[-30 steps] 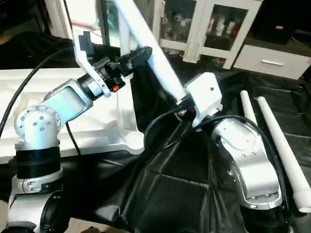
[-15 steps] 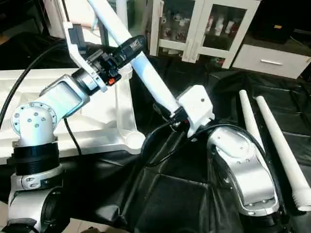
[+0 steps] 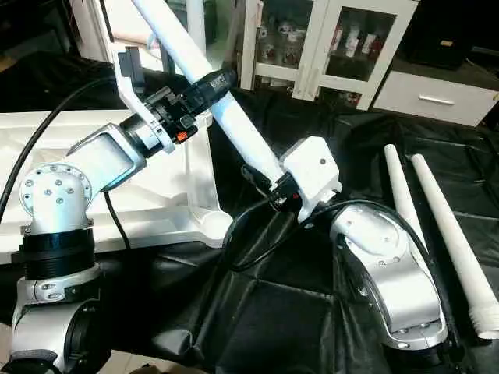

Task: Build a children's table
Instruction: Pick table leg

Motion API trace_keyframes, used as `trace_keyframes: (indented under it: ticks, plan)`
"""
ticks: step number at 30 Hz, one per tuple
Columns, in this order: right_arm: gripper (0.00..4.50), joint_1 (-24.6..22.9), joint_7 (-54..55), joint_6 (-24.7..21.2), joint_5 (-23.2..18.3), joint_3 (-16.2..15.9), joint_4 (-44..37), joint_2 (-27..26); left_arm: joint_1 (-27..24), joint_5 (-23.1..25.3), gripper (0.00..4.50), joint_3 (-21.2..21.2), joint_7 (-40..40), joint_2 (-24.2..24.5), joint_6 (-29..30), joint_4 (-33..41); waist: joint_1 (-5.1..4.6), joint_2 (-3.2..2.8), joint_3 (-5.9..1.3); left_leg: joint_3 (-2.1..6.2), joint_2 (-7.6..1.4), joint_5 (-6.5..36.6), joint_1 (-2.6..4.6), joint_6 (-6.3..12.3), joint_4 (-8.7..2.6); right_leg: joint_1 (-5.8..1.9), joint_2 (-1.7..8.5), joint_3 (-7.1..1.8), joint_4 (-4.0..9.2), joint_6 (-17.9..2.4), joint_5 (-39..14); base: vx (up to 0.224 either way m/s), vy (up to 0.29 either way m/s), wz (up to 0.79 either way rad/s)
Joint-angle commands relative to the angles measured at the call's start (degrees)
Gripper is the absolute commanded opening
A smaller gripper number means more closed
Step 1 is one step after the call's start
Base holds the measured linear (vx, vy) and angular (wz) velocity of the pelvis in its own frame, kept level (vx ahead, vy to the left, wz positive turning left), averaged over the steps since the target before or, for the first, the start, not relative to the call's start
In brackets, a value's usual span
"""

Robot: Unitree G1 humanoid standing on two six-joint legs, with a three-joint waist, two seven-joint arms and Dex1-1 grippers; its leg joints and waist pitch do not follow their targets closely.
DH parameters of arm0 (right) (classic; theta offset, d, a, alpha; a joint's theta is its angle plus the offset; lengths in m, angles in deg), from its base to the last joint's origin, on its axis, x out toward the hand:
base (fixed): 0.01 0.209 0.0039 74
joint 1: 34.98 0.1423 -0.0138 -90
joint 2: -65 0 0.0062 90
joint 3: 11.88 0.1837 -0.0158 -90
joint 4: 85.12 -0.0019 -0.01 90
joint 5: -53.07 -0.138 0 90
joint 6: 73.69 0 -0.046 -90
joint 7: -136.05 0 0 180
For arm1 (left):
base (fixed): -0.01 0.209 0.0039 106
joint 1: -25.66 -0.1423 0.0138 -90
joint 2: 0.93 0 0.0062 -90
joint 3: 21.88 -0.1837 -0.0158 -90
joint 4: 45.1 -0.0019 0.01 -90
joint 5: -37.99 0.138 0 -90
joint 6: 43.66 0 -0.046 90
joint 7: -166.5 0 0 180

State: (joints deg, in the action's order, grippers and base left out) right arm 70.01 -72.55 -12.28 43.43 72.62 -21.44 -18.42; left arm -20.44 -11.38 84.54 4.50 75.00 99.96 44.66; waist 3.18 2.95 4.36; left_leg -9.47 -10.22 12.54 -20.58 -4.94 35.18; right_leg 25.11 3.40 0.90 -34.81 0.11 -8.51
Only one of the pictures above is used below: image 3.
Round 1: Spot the white plastic table leg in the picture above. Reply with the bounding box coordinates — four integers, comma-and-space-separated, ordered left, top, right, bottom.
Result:
383, 143, 431, 252
130, 0, 286, 189
410, 153, 499, 341
186, 0, 214, 130

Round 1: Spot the white plastic table top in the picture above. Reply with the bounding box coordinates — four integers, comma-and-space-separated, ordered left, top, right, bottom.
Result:
0, 109, 235, 266

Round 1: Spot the black table mat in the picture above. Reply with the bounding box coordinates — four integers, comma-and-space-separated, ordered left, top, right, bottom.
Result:
0, 53, 499, 374

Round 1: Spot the white glass door cabinet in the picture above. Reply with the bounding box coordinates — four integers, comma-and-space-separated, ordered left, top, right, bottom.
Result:
239, 0, 420, 111

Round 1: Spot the white drawer unit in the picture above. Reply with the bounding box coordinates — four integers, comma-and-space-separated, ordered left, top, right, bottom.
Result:
373, 69, 499, 128

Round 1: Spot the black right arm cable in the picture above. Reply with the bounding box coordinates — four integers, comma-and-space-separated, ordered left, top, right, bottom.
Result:
221, 164, 437, 275

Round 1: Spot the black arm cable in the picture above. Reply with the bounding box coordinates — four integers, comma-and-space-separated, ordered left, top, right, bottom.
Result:
0, 75, 133, 252
221, 164, 437, 275

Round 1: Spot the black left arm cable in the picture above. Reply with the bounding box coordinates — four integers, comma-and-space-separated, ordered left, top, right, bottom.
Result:
0, 75, 133, 252

